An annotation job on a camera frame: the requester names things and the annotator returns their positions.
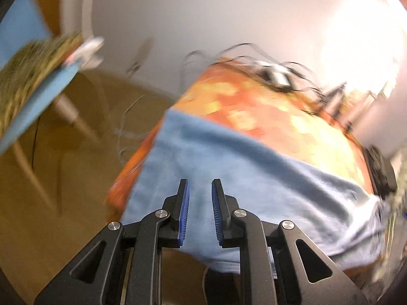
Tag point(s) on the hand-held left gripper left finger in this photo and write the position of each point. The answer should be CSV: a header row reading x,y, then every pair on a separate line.
x,y
183,216

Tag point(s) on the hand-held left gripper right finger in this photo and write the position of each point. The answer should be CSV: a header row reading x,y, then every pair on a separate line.
x,y
217,216

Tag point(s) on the light blue pants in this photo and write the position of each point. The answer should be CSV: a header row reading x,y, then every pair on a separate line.
x,y
238,171

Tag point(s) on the orange floral blanket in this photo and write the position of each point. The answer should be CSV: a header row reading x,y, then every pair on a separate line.
x,y
270,108

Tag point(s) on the black folded clothes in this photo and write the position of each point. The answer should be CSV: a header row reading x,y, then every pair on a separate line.
x,y
380,171

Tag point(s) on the blue chair with wooden legs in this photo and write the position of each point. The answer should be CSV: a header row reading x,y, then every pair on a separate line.
x,y
47,95

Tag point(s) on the white crumpled cloth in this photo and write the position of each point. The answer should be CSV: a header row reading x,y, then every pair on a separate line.
x,y
87,50

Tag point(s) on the green woven cushion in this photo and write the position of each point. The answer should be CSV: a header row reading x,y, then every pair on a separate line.
x,y
28,70

